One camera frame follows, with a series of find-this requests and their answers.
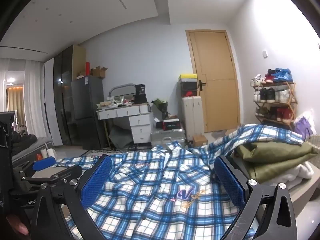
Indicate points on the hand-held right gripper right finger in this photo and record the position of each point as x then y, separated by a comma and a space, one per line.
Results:
230, 185

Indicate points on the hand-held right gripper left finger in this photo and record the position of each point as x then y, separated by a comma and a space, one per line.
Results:
97, 182

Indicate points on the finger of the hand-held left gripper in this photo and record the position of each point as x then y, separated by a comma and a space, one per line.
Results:
43, 163
65, 173

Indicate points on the blue white plaid shirt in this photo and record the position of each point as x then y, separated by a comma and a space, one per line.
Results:
155, 192

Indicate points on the person's left hand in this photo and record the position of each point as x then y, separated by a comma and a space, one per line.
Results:
17, 225

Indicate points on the olive green folded clothing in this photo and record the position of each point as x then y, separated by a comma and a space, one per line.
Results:
270, 155

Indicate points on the white curtain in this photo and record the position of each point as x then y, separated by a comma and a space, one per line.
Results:
35, 100

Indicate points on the grey bag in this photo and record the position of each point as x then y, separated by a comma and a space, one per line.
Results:
120, 136

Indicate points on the small cardboard box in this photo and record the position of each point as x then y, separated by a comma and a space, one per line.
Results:
200, 141

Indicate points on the dark grey refrigerator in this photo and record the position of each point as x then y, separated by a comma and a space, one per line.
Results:
87, 110

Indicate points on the white folded cloth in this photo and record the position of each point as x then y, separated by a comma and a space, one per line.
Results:
301, 171

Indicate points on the white desk with drawers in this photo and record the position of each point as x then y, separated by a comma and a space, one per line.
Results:
140, 122

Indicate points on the black glass wardrobe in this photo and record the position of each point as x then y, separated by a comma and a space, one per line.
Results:
62, 92

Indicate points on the white cabinet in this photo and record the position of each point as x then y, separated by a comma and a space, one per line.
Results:
192, 117

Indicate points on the silver suitcase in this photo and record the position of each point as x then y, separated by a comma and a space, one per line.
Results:
167, 138

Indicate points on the black red box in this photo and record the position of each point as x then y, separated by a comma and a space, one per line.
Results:
172, 125

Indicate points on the purple bag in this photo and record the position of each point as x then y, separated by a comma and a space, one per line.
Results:
303, 127

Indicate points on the wooden shoe rack with shoes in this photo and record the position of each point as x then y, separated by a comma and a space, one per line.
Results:
272, 95

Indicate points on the green flower bouquet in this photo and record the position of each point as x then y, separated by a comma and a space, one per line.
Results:
160, 105

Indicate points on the black coffee machine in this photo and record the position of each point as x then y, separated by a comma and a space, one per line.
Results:
140, 92

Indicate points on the stack of black boxes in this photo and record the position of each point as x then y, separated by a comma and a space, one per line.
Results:
188, 88

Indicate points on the open cardboard box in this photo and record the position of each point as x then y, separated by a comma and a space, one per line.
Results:
98, 72

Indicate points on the yellow shoe box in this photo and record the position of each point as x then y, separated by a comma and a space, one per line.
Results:
187, 77

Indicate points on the wooden door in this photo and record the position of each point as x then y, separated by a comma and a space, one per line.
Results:
215, 62

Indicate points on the grey curved metal frame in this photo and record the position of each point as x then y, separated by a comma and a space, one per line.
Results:
120, 87

